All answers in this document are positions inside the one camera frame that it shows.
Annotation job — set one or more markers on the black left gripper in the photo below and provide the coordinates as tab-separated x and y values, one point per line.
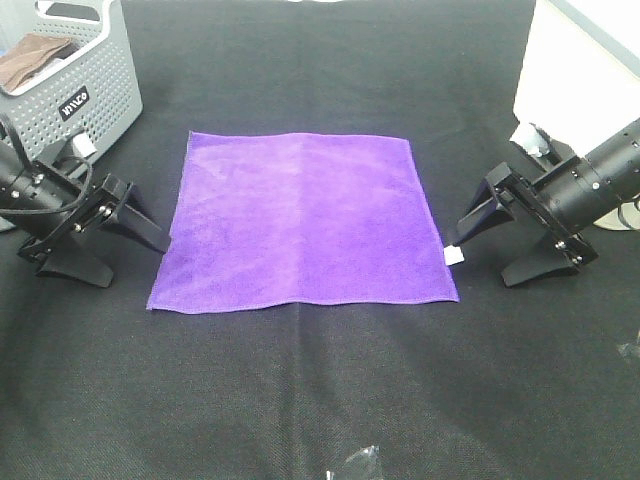
114	206

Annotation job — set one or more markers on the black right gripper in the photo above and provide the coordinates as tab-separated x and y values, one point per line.
554	254

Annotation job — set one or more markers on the purple microfiber towel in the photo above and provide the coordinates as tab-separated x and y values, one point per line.
300	217

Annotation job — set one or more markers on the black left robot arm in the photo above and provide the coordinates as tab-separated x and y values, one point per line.
55	201

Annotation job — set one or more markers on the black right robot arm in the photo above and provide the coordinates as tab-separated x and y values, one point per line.
574	193

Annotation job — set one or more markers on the grey perforated plastic basket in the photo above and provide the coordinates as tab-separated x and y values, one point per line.
95	89

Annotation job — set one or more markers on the clear plastic scrap right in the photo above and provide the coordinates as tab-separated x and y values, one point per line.
630	350

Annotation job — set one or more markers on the white plastic storage box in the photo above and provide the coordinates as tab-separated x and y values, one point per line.
579	79

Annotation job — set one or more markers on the brown folded towel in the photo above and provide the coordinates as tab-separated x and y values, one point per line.
30	55

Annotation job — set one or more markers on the clear plastic bag bottom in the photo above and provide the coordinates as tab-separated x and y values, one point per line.
364	464

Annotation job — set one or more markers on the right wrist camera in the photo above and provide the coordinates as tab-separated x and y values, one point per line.
544	151

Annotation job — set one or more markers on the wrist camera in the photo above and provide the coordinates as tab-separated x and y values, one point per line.
82	145
544	151

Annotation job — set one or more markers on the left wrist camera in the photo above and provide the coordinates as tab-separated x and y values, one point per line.
82	145

